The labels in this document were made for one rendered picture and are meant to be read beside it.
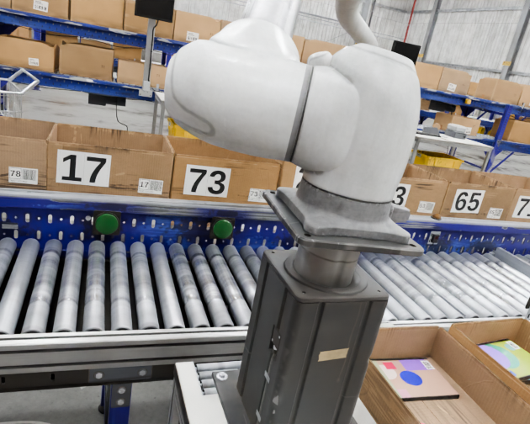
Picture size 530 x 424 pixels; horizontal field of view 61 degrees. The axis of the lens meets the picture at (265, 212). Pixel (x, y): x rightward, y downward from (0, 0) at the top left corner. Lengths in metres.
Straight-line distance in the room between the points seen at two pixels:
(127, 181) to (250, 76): 0.98
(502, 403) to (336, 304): 0.54
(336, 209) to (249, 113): 0.20
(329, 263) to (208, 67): 0.36
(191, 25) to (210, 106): 5.44
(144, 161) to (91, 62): 4.28
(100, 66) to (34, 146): 4.27
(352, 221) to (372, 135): 0.13
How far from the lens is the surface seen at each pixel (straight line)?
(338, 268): 0.76
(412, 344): 1.26
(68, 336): 1.15
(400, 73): 0.69
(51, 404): 2.09
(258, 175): 1.66
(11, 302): 1.27
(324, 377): 0.84
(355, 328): 0.80
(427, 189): 2.05
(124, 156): 1.56
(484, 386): 1.20
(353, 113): 0.66
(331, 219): 0.69
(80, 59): 5.80
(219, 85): 0.67
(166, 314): 1.23
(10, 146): 1.58
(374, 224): 0.72
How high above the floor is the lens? 1.42
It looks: 19 degrees down
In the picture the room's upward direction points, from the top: 11 degrees clockwise
